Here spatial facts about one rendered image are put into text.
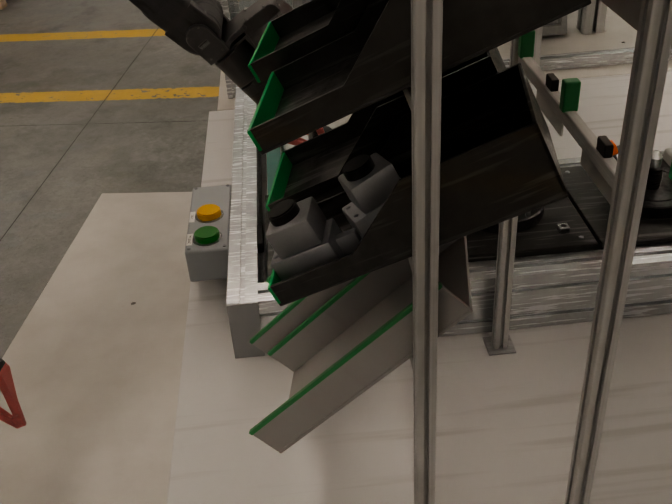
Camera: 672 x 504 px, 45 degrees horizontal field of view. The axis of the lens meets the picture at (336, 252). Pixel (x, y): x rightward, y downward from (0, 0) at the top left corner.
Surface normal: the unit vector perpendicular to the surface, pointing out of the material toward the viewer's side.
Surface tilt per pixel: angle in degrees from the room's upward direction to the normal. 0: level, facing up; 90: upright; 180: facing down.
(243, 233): 0
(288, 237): 90
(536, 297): 90
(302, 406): 90
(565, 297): 90
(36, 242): 0
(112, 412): 0
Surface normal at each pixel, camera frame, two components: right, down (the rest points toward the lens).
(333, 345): -0.74, -0.59
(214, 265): 0.08, 0.55
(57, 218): -0.06, -0.83
